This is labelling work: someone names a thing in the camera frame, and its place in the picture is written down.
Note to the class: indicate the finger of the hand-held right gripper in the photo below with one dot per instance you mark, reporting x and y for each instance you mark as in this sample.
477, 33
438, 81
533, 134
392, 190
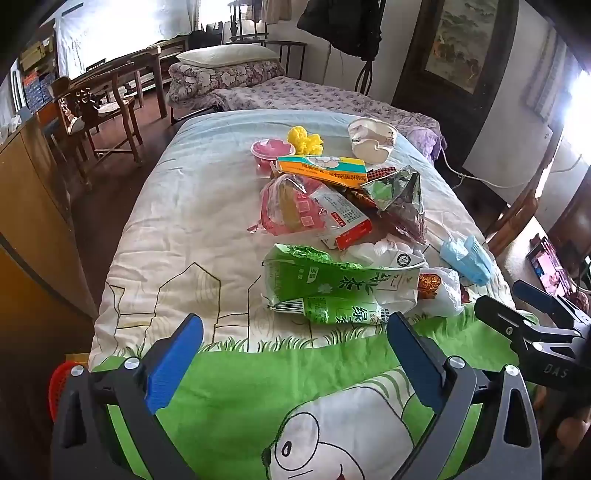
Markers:
535, 295
501, 316

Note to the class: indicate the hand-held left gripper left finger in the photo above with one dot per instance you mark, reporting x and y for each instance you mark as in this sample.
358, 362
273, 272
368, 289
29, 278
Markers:
173, 364

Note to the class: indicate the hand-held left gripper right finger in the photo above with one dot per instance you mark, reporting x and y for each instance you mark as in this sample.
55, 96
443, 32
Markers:
415, 364

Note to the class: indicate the red plastic basket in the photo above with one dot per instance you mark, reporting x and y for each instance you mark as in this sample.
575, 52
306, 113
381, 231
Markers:
62, 392

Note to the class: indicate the white paper towel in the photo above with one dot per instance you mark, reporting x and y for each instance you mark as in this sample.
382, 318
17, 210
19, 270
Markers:
378, 251

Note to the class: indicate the green tea packaging bag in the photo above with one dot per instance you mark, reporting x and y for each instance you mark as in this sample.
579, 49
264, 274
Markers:
318, 290

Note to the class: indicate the pink clear plastic bag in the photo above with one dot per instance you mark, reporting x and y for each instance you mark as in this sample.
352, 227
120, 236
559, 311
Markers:
281, 207

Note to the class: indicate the yellow cardboard box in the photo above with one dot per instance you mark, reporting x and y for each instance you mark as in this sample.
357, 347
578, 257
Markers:
318, 170

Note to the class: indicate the white paper cup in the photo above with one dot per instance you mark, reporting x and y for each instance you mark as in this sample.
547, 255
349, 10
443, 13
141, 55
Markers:
371, 141

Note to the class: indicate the smartphone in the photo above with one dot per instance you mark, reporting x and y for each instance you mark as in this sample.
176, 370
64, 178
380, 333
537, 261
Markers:
549, 267

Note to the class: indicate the blue face mask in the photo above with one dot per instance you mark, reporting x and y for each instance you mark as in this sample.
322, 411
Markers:
466, 258

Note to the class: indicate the plain wooden chair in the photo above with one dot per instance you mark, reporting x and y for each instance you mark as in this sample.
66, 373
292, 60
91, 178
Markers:
517, 217

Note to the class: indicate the cartoon printed blanket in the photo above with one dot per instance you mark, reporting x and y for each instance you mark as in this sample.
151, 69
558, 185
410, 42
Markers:
194, 221

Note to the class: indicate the red white carton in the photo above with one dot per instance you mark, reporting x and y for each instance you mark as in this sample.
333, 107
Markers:
346, 221

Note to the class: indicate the silver foil snack bag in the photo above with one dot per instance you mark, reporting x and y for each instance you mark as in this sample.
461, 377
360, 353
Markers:
399, 194

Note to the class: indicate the checkered snack packet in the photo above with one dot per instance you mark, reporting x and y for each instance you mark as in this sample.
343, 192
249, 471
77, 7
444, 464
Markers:
383, 173

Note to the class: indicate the purple bed sheet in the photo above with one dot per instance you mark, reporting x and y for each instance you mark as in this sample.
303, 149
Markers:
422, 134

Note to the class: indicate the yellow wooden cabinet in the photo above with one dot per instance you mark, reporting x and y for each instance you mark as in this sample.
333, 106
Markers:
27, 184

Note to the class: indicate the pink plastic bowl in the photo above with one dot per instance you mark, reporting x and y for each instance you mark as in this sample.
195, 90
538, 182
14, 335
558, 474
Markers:
272, 150

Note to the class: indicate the yellow crumpled wrapper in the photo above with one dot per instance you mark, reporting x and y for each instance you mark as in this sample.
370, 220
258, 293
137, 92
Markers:
304, 138

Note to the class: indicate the carved wooden chair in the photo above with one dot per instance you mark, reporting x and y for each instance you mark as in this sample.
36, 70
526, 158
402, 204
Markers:
106, 99

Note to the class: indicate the floral bed sheet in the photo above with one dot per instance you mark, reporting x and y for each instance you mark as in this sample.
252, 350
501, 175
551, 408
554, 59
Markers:
314, 94

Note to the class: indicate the floral folded quilt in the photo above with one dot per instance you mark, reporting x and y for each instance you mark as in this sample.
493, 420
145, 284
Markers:
217, 78

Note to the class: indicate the wooden table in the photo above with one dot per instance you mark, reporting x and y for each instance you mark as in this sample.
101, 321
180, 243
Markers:
143, 57

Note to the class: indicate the stack of blue boxes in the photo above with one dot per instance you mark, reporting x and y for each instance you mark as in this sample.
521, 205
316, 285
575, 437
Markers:
34, 83

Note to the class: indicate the white pillow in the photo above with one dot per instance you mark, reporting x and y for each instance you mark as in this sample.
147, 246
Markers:
226, 55

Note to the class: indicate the dark hanging jacket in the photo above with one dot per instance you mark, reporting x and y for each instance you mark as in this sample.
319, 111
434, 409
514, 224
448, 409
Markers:
341, 27

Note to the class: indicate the white window curtain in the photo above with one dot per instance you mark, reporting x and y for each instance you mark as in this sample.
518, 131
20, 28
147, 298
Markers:
120, 32

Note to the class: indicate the framed wall painting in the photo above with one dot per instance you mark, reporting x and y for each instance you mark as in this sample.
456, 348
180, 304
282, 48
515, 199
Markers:
457, 41

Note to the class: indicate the black metal bed frame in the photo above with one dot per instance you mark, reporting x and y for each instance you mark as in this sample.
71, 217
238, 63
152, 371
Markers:
293, 55

